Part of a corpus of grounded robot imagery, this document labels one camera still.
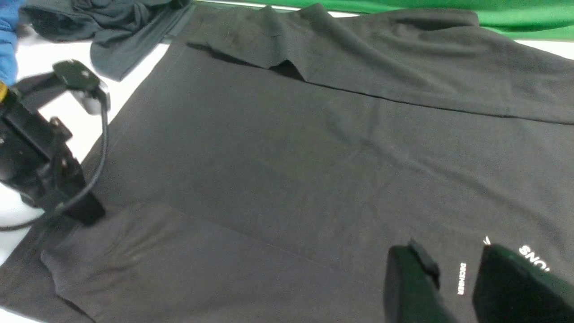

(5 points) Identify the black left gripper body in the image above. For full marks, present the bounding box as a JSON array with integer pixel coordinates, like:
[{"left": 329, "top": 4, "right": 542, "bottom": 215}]
[{"left": 1, "top": 72, "right": 106, "bottom": 226}]

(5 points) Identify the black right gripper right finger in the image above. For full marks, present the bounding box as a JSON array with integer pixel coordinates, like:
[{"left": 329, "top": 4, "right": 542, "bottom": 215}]
[{"left": 472, "top": 244, "right": 574, "bottom": 323}]

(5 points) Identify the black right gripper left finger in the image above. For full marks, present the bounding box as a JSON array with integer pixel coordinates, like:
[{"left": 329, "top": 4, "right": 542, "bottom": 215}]
[{"left": 385, "top": 239, "right": 457, "bottom": 323}]

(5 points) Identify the dark gray long-sleeve shirt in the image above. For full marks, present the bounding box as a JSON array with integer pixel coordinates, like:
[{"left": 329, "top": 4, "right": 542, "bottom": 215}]
[{"left": 1, "top": 4, "right": 573, "bottom": 323}]

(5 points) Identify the blue crumpled shirt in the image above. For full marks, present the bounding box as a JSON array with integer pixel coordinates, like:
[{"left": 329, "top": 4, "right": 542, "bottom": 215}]
[{"left": 0, "top": 0, "right": 23, "bottom": 86}]

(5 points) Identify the dark teal crumpled shirt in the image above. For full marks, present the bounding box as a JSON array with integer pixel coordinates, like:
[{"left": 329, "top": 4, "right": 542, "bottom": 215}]
[{"left": 20, "top": 0, "right": 191, "bottom": 82}]

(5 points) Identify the green backdrop cloth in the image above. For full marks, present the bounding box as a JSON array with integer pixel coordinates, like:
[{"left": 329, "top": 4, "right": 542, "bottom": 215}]
[{"left": 319, "top": 0, "right": 574, "bottom": 41}]

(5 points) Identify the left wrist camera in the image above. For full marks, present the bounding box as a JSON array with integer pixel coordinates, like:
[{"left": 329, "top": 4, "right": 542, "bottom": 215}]
[{"left": 52, "top": 59, "right": 111, "bottom": 116}]

